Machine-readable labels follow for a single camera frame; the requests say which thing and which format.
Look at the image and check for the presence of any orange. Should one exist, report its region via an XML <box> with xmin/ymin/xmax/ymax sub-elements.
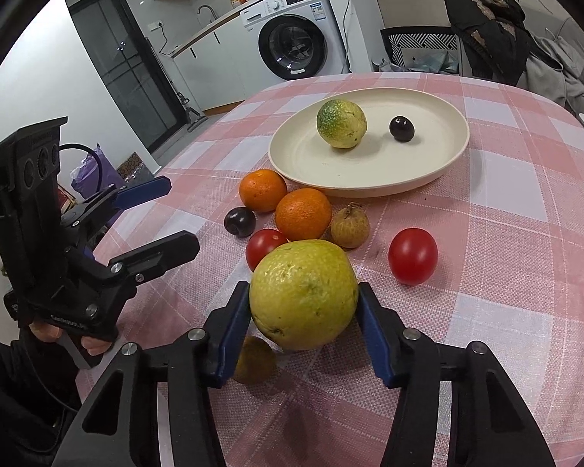
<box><xmin>239</xmin><ymin>169</ymin><xmax>288</xmax><ymax>213</ymax></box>
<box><xmin>275</xmin><ymin>188</ymin><xmax>332</xmax><ymax>241</ymax></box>

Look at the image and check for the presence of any patterned black chair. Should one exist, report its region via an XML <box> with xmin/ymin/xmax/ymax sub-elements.
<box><xmin>380</xmin><ymin>26</ymin><xmax>461</xmax><ymax>76</ymax></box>

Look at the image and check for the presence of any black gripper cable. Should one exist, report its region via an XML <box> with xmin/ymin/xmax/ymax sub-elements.
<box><xmin>58</xmin><ymin>143</ymin><xmax>127</xmax><ymax>190</ymax></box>

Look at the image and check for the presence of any black glass door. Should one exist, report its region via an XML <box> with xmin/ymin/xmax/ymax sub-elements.
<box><xmin>68</xmin><ymin>0</ymin><xmax>178</xmax><ymax>154</ymax></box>

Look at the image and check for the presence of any purple plastic bag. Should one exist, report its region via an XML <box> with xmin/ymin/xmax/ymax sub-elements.
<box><xmin>70</xmin><ymin>143</ymin><xmax>127</xmax><ymax>200</ymax></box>

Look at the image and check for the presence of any white washing machine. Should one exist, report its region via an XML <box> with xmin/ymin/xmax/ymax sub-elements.
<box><xmin>240</xmin><ymin>0</ymin><xmax>348</xmax><ymax>82</ymax></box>

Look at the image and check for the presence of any white kitchen counter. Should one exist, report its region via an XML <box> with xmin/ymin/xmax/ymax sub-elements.
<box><xmin>170</xmin><ymin>0</ymin><xmax>322</xmax><ymax>59</ymax></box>

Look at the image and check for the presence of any red tomato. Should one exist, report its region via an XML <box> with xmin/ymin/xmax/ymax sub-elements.
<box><xmin>246</xmin><ymin>228</ymin><xmax>289</xmax><ymax>272</ymax></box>
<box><xmin>388</xmin><ymin>228</ymin><xmax>439</xmax><ymax>286</ymax></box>

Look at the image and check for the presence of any floor mop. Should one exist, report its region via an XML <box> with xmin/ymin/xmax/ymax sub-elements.
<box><xmin>175</xmin><ymin>90</ymin><xmax>208</xmax><ymax>132</ymax></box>

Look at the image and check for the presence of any cream plate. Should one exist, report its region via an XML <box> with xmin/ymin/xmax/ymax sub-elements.
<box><xmin>267</xmin><ymin>88</ymin><xmax>469</xmax><ymax>198</ymax></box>

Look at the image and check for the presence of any brown longan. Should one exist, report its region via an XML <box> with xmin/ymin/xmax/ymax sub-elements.
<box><xmin>234</xmin><ymin>335</ymin><xmax>276</xmax><ymax>384</ymax></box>
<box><xmin>330</xmin><ymin>203</ymin><xmax>371</xmax><ymax>249</ymax></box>

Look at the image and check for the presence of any person's left hand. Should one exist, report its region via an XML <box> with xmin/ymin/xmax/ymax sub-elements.
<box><xmin>29</xmin><ymin>323</ymin><xmax>114</xmax><ymax>357</ymax></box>

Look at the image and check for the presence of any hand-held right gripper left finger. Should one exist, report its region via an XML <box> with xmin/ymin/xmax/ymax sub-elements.
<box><xmin>51</xmin><ymin>281</ymin><xmax>251</xmax><ymax>467</ymax></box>

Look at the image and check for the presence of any dark plum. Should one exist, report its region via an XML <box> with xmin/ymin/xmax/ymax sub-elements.
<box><xmin>224</xmin><ymin>207</ymin><xmax>257</xmax><ymax>238</ymax></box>
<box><xmin>388</xmin><ymin>116</ymin><xmax>416</xmax><ymax>143</ymax></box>

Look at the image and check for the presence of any small green-yellow guava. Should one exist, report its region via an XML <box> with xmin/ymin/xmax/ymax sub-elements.
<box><xmin>316</xmin><ymin>99</ymin><xmax>367</xmax><ymax>149</ymax></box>

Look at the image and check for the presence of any black jacket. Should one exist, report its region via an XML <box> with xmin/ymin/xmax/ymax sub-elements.
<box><xmin>444</xmin><ymin>0</ymin><xmax>533</xmax><ymax>86</ymax></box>

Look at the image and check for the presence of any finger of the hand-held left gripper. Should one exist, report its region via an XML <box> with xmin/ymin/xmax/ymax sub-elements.
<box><xmin>92</xmin><ymin>231</ymin><xmax>201</xmax><ymax>302</ymax></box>
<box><xmin>60</xmin><ymin>175</ymin><xmax>172</xmax><ymax>251</ymax></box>

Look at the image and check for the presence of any pink plaid tablecloth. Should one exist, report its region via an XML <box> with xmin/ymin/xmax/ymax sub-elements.
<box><xmin>75</xmin><ymin>72</ymin><xmax>584</xmax><ymax>467</ymax></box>

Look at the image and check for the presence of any large yellow guava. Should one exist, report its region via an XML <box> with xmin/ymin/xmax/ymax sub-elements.
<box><xmin>249</xmin><ymin>240</ymin><xmax>360</xmax><ymax>351</ymax></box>

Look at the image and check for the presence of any patterned cardboard box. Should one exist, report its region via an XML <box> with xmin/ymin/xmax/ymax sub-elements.
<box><xmin>117</xmin><ymin>151</ymin><xmax>154</xmax><ymax>186</ymax></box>

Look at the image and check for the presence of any person's left forearm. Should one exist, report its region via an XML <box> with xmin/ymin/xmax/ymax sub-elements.
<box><xmin>0</xmin><ymin>326</ymin><xmax>83</xmax><ymax>467</ymax></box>

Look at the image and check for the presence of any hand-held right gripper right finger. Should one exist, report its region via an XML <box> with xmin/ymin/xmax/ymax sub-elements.
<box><xmin>357</xmin><ymin>281</ymin><xmax>556</xmax><ymax>467</ymax></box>

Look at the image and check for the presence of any grey hooded garment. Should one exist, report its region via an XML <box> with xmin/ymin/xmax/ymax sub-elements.
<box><xmin>526</xmin><ymin>34</ymin><xmax>584</xmax><ymax>108</ymax></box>

